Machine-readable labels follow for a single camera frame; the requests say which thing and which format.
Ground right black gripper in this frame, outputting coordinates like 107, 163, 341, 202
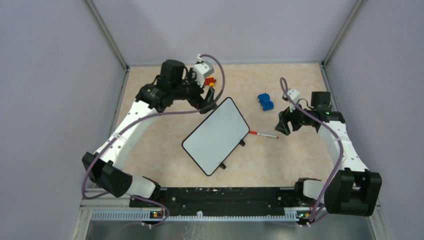
275, 99, 315, 136

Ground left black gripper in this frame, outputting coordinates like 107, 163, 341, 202
171, 68, 218, 114

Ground red capped whiteboard marker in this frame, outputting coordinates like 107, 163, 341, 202
248, 131, 279, 139

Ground small whiteboard with stand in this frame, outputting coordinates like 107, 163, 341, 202
181, 97, 250, 177

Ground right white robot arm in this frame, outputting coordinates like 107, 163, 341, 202
275, 89, 382, 217

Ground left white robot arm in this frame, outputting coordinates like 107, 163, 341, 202
81, 54, 223, 207

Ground red green toy train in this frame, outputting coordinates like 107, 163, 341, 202
203, 76, 217, 88

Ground blue toy car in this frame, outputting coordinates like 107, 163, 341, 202
257, 93, 274, 111

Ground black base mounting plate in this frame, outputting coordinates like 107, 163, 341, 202
149, 187, 311, 208

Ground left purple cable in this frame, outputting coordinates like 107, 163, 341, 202
81, 53, 226, 229

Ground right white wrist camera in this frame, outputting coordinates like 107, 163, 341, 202
282, 88, 301, 112

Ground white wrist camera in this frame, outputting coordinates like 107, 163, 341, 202
193, 54, 215, 88
282, 88, 301, 112

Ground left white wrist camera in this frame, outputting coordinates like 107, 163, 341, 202
193, 54, 215, 88

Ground grey slotted cable duct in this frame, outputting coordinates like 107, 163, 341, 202
91, 210, 299, 222

